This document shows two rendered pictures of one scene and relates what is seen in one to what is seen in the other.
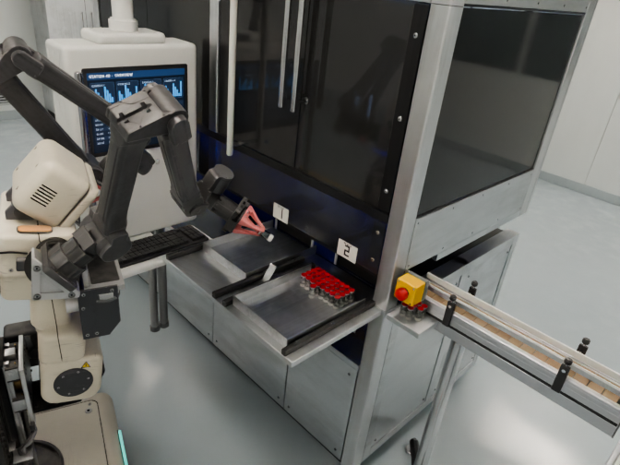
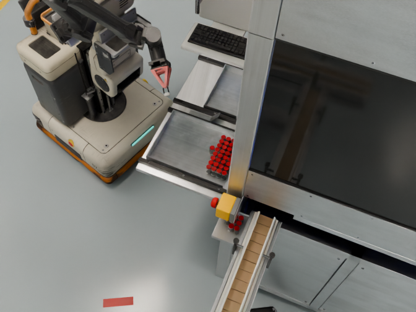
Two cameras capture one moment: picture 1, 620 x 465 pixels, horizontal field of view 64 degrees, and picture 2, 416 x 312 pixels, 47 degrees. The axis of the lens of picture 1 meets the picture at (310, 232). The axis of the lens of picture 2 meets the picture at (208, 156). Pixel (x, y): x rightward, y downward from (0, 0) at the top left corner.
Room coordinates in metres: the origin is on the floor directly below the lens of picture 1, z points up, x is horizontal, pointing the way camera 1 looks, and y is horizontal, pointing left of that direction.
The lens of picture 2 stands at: (0.95, -1.01, 2.59)
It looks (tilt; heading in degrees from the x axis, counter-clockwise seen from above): 58 degrees down; 67
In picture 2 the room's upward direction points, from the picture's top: 3 degrees clockwise
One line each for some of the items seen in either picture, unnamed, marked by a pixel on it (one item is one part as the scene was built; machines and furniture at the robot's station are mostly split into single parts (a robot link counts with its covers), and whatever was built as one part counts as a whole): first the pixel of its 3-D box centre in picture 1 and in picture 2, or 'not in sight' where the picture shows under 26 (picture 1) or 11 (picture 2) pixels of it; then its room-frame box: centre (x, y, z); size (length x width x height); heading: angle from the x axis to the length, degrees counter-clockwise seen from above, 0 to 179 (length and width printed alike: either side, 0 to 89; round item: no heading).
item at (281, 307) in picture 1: (300, 301); (196, 148); (1.32, 0.01, 0.90); 0.34 x 0.26 x 0.04; 137
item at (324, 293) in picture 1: (319, 291); (216, 154); (1.38, -0.05, 0.91); 0.18 x 0.02 x 0.05; 47
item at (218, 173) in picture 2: (328, 286); (226, 158); (1.42, -0.09, 0.91); 0.18 x 0.02 x 0.05; 47
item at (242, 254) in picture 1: (260, 247); (249, 98); (1.63, 0.18, 0.90); 0.34 x 0.26 x 0.04; 137
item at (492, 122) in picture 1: (506, 106); (411, 166); (1.71, -0.60, 1.51); 0.85 x 0.01 x 0.59; 137
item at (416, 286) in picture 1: (411, 288); (227, 207); (1.32, -0.33, 1.00); 0.08 x 0.07 x 0.07; 137
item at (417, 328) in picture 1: (414, 317); (234, 228); (1.34, -0.37, 0.87); 0.14 x 0.13 x 0.02; 137
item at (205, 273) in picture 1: (275, 280); (220, 124); (1.47, 0.10, 0.87); 0.70 x 0.48 x 0.02; 47
